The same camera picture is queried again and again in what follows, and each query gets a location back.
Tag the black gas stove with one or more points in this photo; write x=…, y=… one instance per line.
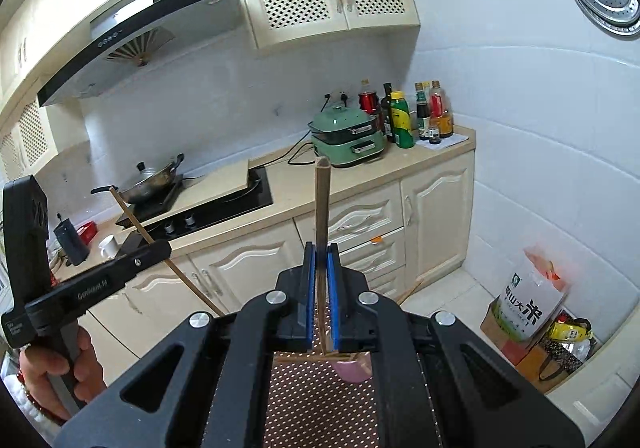
x=257, y=195

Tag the green bottle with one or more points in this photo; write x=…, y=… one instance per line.
x=401, y=118

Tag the pink cylindrical cup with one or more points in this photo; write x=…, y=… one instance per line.
x=356, y=369

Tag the range hood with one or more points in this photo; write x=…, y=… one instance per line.
x=151, y=36

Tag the cream lower kitchen cabinets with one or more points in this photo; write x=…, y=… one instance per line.
x=403, y=220

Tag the beige cutting board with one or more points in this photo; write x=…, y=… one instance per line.
x=213, y=186

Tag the person's left hand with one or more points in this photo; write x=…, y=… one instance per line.
x=38, y=363

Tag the dark soy sauce bottle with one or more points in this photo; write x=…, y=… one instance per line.
x=386, y=107

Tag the brown polka dot tablecloth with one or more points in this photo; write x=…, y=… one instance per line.
x=309, y=405

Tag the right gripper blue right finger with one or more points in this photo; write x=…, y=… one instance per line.
x=350, y=329

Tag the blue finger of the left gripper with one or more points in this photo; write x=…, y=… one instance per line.
x=145, y=257

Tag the wok with lid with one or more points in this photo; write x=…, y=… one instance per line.
x=147, y=182

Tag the white rice bag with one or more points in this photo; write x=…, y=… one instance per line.
x=531, y=295

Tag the red label sauce bottle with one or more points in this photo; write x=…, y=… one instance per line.
x=368, y=100

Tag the black kettle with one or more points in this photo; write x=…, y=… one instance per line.
x=76, y=250

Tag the red container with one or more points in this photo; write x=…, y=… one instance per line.
x=87, y=232

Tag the orange sauce bottle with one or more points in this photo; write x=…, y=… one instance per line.
x=441, y=117

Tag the white mug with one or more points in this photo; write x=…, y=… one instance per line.
x=109, y=247

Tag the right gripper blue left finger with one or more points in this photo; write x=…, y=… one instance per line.
x=296, y=326

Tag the cardboard box with groceries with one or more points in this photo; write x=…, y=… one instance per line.
x=555, y=352

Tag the green electric cooker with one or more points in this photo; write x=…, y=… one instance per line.
x=346, y=136

